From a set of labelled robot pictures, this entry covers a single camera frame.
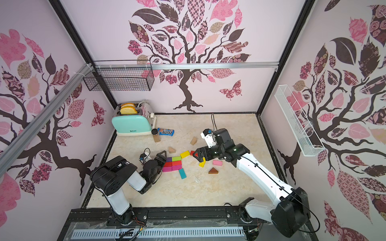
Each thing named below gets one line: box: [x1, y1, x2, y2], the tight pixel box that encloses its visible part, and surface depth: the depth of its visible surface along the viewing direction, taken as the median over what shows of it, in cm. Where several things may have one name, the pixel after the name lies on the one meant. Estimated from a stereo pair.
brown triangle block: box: [208, 167, 219, 174], surface depth 89 cm
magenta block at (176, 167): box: [171, 164, 182, 172], surface depth 92 cm
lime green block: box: [171, 156, 182, 162], surface depth 97 cm
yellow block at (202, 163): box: [198, 157, 207, 168], surface depth 94 cm
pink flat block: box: [212, 159, 223, 167], surface depth 94 cm
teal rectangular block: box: [178, 168, 187, 180], surface depth 90 cm
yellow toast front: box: [120, 105, 138, 115], surface depth 99 cm
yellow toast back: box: [120, 102, 136, 108], surface depth 102 cm
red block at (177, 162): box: [171, 160, 182, 167], surface depth 94 cm
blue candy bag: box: [157, 127, 175, 137], surface depth 109 cm
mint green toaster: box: [111, 101, 154, 136], surface depth 102 cm
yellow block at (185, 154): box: [179, 150, 190, 159], surface depth 99 cm
